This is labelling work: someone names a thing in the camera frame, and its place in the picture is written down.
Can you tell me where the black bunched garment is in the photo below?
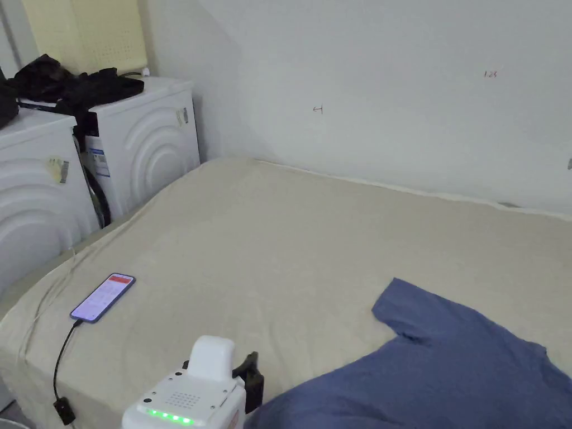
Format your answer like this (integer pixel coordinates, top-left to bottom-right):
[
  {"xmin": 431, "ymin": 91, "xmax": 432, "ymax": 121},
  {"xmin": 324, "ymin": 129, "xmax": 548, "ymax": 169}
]
[{"xmin": 5, "ymin": 54, "xmax": 146, "ymax": 140}]

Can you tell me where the dark blue shirt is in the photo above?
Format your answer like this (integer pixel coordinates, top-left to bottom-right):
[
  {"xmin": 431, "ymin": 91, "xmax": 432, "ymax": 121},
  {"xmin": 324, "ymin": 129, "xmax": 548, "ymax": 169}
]
[{"xmin": 245, "ymin": 277, "xmax": 572, "ymax": 429}]

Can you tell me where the bed with beige sheet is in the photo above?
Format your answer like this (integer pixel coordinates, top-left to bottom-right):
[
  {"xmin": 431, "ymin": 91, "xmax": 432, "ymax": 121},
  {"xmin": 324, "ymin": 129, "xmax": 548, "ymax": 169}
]
[{"xmin": 0, "ymin": 156, "xmax": 572, "ymax": 429}]

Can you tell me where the black cable with adapter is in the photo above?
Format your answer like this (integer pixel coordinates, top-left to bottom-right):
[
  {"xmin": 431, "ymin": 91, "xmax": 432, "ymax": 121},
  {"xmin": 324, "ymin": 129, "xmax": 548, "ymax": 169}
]
[{"xmin": 52, "ymin": 319, "xmax": 84, "ymax": 426}]

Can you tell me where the white washing machine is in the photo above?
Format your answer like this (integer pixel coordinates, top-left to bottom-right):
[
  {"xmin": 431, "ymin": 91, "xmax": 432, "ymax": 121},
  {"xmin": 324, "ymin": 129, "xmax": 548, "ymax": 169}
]
[
  {"xmin": 73, "ymin": 75, "xmax": 202, "ymax": 230},
  {"xmin": 0, "ymin": 105, "xmax": 100, "ymax": 309}
]

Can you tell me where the pale yellow perforated panel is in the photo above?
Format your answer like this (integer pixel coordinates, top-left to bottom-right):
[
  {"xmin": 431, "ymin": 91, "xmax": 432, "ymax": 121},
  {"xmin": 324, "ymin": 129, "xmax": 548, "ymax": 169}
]
[{"xmin": 20, "ymin": 0, "xmax": 151, "ymax": 78}]

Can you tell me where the thin white cable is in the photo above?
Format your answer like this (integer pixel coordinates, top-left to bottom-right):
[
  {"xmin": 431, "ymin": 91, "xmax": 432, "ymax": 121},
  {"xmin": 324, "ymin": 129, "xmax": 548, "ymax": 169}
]
[{"xmin": 17, "ymin": 246, "xmax": 92, "ymax": 360}]

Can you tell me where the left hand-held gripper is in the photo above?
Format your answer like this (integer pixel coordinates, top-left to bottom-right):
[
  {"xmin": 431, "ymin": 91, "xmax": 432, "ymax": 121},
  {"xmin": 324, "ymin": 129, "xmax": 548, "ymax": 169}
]
[{"xmin": 121, "ymin": 335, "xmax": 265, "ymax": 429}]

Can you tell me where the black bag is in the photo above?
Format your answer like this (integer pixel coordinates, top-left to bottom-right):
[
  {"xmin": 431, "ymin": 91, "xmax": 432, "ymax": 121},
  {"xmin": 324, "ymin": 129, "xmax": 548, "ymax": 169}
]
[{"xmin": 0, "ymin": 66, "xmax": 20, "ymax": 131}]

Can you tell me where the smartphone with lit screen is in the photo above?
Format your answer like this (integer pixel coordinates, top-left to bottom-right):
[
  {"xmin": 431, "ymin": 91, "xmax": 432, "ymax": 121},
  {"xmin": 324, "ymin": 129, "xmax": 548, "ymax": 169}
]
[{"xmin": 69, "ymin": 273, "xmax": 137, "ymax": 323}]

